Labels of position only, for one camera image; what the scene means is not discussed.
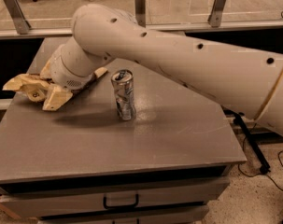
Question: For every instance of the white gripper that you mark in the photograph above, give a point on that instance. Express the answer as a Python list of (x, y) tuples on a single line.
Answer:
[(63, 75)]

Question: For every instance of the brown sea salt chip bag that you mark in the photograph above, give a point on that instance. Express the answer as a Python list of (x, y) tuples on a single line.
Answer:
[(36, 88)]

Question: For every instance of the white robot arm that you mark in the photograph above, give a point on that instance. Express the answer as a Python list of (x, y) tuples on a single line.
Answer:
[(249, 81)]

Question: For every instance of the silver drink can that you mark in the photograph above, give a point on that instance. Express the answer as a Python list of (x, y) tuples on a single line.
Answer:
[(123, 85)]

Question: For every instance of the grey lower drawer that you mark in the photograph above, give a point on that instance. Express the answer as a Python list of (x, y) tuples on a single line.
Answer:
[(173, 215)]

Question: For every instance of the black metal stand leg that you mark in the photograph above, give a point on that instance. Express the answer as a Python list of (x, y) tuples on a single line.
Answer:
[(265, 167)]

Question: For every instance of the metal window rail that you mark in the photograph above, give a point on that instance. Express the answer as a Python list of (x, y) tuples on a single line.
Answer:
[(175, 27)]

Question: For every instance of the left metal railing bracket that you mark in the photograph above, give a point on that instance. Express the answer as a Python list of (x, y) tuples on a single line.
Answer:
[(21, 24)]

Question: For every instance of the metal railing bracket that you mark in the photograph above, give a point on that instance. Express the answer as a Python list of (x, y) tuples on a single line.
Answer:
[(140, 12), (215, 16), (21, 24)]

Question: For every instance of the middle metal railing bracket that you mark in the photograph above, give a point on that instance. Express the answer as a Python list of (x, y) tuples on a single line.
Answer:
[(140, 12)]

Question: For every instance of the black drawer handle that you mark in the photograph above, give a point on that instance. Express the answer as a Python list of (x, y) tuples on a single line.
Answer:
[(120, 201)]

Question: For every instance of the right metal railing bracket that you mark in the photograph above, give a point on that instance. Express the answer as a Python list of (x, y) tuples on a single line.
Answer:
[(215, 16)]

